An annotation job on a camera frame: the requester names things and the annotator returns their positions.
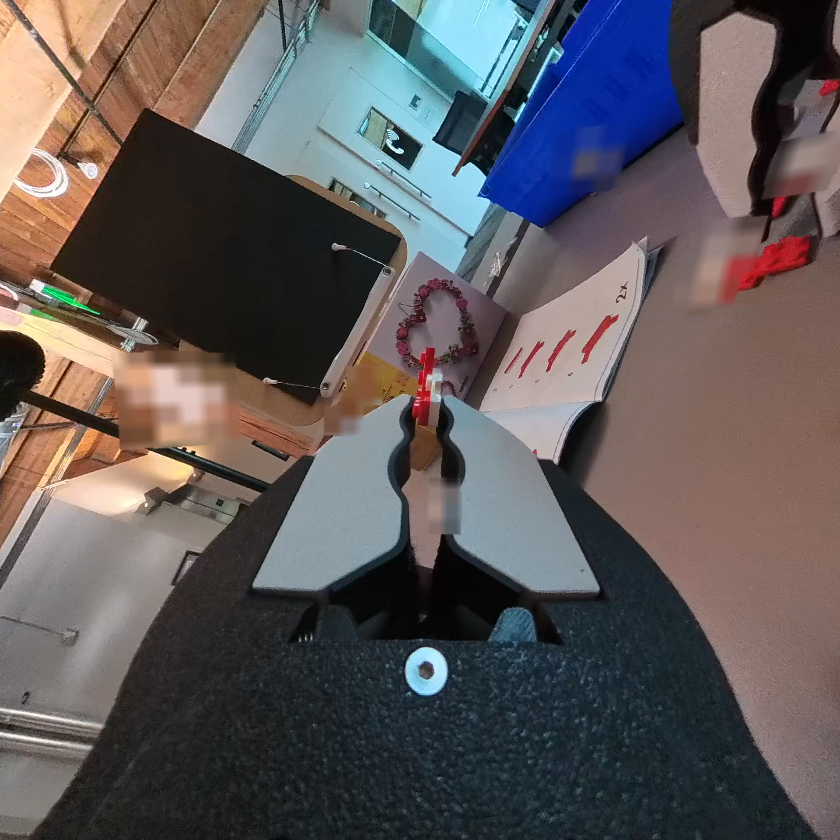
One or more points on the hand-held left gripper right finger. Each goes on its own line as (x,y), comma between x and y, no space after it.
(518,525)

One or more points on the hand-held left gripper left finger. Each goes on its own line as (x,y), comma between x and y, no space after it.
(328,518)

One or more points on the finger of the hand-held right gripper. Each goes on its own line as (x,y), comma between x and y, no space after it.
(833,164)
(728,98)

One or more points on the red plate brick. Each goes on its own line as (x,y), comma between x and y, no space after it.
(781,259)
(779,207)

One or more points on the red and white brick assembly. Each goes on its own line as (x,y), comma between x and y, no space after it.
(426,407)

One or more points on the grey desk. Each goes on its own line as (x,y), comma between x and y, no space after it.
(722,492)

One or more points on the blue plastic bin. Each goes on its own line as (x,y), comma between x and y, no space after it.
(623,85)

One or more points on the instruction booklet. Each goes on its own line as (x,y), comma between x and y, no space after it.
(558,387)

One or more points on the white hanging rod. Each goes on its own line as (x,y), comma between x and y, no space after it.
(358,328)

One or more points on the heart wreath toy brick box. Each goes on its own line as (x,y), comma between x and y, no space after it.
(482,315)

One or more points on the black office chair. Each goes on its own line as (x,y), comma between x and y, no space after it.
(459,121)

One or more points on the small clear plastic bag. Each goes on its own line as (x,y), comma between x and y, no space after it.
(497,262)

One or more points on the door with phone sign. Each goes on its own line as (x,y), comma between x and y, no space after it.
(394,141)

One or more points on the black panel wooden divider board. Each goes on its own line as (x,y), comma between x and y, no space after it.
(197,249)

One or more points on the black pole with round head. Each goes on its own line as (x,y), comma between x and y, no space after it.
(19,374)

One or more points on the ceiling spot lamp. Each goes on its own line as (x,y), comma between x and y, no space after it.
(87,170)

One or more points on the grey wall light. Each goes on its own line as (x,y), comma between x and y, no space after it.
(154,499)

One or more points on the metal wall pipes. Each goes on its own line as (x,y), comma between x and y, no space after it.
(46,722)

